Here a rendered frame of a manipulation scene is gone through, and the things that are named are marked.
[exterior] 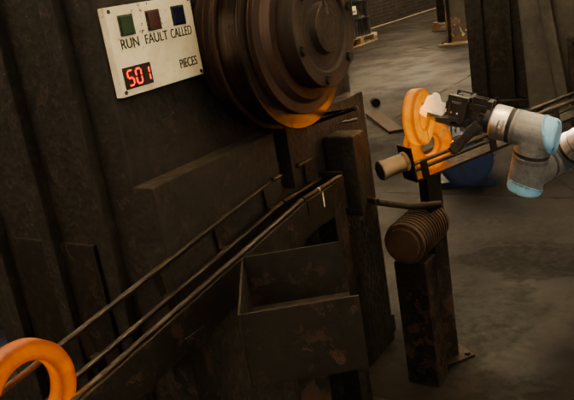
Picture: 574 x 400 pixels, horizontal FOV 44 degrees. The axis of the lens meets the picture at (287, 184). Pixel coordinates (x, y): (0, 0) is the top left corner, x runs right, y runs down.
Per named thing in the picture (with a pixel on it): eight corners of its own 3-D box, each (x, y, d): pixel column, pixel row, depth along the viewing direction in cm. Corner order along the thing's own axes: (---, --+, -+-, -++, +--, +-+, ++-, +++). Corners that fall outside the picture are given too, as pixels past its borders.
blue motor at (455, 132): (439, 197, 381) (433, 136, 371) (441, 167, 434) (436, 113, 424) (499, 192, 373) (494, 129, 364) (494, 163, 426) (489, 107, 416)
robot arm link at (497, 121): (511, 137, 186) (500, 146, 178) (492, 132, 188) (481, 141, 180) (518, 103, 182) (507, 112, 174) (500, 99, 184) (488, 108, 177)
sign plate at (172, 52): (116, 98, 145) (96, 8, 140) (197, 74, 165) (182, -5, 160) (125, 97, 143) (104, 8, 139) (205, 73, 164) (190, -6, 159)
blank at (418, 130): (396, 100, 185) (408, 99, 183) (418, 80, 197) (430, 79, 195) (407, 155, 191) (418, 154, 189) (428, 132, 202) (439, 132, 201)
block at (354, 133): (331, 215, 207) (319, 136, 201) (344, 206, 214) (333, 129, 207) (364, 217, 202) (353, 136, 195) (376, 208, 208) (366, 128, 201)
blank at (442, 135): (423, 179, 215) (429, 181, 212) (392, 145, 209) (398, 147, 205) (455, 142, 217) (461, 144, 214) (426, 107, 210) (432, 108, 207)
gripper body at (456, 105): (455, 88, 189) (500, 98, 183) (450, 119, 192) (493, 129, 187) (445, 94, 183) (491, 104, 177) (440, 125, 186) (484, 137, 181)
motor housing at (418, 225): (400, 386, 217) (378, 223, 202) (427, 350, 234) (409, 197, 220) (440, 394, 210) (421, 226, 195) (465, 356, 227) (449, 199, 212)
